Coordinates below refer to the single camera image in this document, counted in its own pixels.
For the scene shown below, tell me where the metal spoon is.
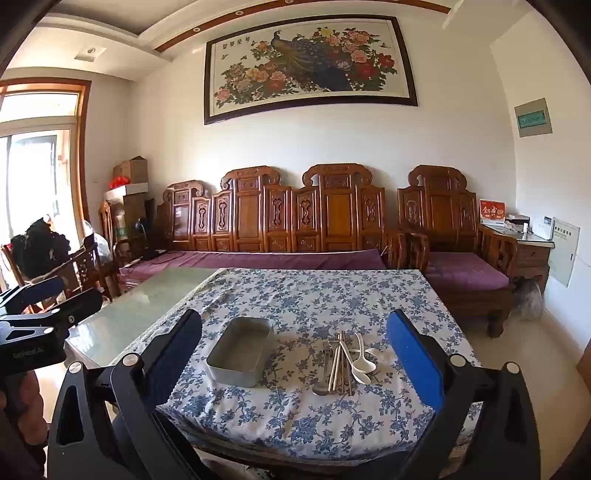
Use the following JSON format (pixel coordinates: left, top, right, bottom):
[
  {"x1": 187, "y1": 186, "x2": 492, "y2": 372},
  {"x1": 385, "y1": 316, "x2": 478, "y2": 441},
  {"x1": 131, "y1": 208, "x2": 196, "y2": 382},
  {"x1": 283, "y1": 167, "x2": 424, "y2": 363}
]
[{"x1": 312, "y1": 342, "x2": 335, "y2": 397}]

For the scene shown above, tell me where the wooden dining chair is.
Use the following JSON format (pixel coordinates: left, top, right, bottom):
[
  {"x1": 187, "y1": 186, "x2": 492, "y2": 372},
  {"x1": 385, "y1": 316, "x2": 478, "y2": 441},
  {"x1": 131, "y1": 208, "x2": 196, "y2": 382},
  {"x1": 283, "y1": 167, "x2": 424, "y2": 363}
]
[
  {"x1": 65, "y1": 244, "x2": 114, "y2": 303},
  {"x1": 0, "y1": 242, "x2": 70, "y2": 315}
]

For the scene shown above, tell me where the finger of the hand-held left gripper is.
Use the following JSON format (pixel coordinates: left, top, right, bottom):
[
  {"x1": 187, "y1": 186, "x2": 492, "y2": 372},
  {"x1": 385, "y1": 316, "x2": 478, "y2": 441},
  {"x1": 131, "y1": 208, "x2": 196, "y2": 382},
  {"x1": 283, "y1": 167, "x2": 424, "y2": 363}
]
[
  {"x1": 0, "y1": 275, "x2": 65, "y2": 315},
  {"x1": 9, "y1": 289, "x2": 103, "y2": 329}
]

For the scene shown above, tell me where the flat white box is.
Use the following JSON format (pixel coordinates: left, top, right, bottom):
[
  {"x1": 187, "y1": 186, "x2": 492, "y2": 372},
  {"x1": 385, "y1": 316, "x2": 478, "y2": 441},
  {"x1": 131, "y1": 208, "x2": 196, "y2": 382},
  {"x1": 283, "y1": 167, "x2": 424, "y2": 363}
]
[{"x1": 107, "y1": 182, "x2": 149, "y2": 197}]

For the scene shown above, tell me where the tall cardboard box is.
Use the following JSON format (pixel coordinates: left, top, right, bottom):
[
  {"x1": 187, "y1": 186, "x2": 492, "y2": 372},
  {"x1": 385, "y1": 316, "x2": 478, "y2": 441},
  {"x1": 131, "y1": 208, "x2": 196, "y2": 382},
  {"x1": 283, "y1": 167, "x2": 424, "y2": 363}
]
[{"x1": 121, "y1": 194, "x2": 155, "y2": 252}]

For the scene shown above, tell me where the carved wooden armchair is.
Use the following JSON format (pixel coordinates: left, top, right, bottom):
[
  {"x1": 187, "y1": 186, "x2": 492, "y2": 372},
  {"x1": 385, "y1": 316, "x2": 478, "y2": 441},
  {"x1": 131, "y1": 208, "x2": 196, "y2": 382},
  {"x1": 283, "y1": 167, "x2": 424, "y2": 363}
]
[{"x1": 394, "y1": 165, "x2": 518, "y2": 337}]

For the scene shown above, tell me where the red gift box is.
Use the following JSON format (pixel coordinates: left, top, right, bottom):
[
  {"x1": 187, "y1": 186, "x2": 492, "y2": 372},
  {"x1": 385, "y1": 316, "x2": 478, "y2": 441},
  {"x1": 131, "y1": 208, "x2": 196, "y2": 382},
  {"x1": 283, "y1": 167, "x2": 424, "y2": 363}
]
[{"x1": 479, "y1": 199, "x2": 508, "y2": 225}]

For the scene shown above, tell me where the black bag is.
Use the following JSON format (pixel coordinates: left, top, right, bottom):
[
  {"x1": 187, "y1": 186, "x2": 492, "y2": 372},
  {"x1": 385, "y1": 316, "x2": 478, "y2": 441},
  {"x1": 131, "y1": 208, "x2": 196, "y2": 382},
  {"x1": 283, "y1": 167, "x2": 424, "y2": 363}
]
[{"x1": 10, "y1": 219, "x2": 72, "y2": 280}]

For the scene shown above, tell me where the person's left hand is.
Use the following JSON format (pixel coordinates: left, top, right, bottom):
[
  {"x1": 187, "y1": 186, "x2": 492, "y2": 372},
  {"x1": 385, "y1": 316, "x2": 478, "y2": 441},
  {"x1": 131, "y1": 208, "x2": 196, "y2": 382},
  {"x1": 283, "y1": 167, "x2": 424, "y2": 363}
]
[{"x1": 2, "y1": 369, "x2": 47, "y2": 444}]

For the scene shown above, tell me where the framed peacock painting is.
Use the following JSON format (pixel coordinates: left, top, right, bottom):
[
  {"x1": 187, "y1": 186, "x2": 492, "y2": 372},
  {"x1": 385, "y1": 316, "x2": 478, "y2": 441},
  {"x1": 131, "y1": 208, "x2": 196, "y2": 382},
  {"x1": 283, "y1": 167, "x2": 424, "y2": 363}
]
[{"x1": 204, "y1": 15, "x2": 419, "y2": 125}]

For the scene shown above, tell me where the wooden side table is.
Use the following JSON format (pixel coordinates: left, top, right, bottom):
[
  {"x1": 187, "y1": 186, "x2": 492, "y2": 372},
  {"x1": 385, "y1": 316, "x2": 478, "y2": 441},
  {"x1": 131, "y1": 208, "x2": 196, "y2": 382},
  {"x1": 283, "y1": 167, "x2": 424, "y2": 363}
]
[{"x1": 480, "y1": 222, "x2": 555, "y2": 291}]

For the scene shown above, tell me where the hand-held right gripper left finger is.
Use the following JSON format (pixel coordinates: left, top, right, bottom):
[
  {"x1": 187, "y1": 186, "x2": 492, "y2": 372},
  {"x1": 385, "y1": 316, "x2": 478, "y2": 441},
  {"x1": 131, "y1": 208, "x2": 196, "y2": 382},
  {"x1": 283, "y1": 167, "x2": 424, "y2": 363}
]
[{"x1": 48, "y1": 308, "x2": 204, "y2": 480}]

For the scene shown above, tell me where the white wall panel box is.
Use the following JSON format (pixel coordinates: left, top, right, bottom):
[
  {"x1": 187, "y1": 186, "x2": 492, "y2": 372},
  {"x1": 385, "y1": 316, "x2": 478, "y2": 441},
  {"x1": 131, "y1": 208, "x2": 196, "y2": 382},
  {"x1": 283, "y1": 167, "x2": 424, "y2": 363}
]
[{"x1": 548, "y1": 217, "x2": 581, "y2": 288}]

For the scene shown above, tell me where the glass top table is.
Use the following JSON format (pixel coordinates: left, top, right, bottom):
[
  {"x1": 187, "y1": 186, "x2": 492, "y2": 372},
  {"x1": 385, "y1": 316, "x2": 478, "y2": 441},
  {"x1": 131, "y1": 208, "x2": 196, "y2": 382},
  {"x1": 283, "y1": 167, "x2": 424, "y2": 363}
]
[{"x1": 65, "y1": 268, "x2": 227, "y2": 370}]

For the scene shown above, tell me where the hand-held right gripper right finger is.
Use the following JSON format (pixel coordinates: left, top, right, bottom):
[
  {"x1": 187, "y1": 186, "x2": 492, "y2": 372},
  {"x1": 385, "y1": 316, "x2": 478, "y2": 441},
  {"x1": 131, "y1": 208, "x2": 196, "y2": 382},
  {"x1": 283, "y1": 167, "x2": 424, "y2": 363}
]
[{"x1": 385, "y1": 310, "x2": 541, "y2": 480}]

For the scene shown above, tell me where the white plastic bag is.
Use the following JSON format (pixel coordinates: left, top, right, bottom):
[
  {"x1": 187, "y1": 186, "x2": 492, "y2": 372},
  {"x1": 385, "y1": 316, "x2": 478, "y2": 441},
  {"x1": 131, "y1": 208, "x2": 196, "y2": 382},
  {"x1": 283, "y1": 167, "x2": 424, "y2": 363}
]
[{"x1": 83, "y1": 222, "x2": 112, "y2": 265}]

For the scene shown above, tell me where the white plastic spoon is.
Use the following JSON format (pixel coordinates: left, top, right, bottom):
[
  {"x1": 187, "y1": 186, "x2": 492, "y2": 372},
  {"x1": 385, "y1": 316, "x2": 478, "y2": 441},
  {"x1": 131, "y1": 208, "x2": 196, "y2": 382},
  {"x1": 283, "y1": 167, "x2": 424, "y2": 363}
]
[
  {"x1": 351, "y1": 332, "x2": 372, "y2": 385},
  {"x1": 362, "y1": 346, "x2": 386, "y2": 374}
]

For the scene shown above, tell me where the rectangular metal tin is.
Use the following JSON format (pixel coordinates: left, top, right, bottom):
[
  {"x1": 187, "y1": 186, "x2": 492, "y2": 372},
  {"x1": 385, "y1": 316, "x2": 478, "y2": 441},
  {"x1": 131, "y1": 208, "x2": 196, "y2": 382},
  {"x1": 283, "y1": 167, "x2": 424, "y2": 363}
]
[{"x1": 205, "y1": 316, "x2": 276, "y2": 388}]

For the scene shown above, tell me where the carved wooden sofa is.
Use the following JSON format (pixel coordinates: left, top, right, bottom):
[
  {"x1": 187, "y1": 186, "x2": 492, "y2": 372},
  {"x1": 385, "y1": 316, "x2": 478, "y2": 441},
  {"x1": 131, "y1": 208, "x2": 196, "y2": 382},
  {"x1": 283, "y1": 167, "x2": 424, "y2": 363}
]
[{"x1": 113, "y1": 164, "x2": 407, "y2": 296}]

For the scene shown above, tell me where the grey wall breaker box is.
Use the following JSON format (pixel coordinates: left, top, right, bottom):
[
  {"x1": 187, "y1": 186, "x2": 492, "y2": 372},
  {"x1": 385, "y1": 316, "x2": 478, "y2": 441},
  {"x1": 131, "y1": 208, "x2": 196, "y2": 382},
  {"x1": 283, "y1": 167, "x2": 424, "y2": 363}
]
[{"x1": 514, "y1": 98, "x2": 553, "y2": 138}]

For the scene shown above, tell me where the purple sofa cushion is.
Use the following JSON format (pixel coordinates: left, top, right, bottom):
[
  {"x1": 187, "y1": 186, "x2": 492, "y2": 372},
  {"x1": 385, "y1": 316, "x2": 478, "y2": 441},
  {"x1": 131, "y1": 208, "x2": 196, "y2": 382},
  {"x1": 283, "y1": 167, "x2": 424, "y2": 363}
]
[{"x1": 119, "y1": 249, "x2": 387, "y2": 289}]

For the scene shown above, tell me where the white electronic device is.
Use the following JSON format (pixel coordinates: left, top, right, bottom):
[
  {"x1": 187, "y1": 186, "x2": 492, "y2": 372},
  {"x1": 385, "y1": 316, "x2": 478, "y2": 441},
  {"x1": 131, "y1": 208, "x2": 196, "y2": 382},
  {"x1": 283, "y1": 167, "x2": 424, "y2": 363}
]
[{"x1": 531, "y1": 216, "x2": 555, "y2": 241}]

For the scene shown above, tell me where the brown cardboard box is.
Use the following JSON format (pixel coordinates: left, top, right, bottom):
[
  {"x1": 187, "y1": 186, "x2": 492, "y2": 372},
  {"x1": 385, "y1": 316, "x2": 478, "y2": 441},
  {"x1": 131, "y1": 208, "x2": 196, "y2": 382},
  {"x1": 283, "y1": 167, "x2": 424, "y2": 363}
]
[{"x1": 113, "y1": 157, "x2": 148, "y2": 188}]

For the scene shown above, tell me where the wooden door frame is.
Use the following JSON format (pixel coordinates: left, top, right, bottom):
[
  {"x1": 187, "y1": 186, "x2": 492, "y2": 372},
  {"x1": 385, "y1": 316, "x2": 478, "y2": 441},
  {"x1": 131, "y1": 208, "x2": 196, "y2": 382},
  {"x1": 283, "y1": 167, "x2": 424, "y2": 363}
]
[{"x1": 0, "y1": 78, "x2": 93, "y2": 287}]

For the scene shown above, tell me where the purple armchair cushion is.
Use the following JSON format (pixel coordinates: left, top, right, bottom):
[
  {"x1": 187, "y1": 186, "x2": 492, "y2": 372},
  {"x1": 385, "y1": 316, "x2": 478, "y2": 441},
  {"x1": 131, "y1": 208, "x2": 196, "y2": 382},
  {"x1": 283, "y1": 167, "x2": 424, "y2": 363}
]
[{"x1": 425, "y1": 251, "x2": 511, "y2": 291}]

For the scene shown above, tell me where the black desk lamp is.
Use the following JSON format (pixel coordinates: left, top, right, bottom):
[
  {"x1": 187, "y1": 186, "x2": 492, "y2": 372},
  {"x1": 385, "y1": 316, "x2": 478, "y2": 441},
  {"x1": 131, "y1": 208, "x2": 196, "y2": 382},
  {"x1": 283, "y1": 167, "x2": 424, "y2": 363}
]
[{"x1": 133, "y1": 220, "x2": 155, "y2": 260}]

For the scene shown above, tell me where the blue floral tablecloth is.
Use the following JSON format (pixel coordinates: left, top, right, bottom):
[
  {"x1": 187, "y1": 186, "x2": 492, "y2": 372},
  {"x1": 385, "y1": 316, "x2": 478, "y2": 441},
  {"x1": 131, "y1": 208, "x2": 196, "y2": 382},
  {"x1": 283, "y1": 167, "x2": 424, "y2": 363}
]
[{"x1": 154, "y1": 268, "x2": 485, "y2": 462}]

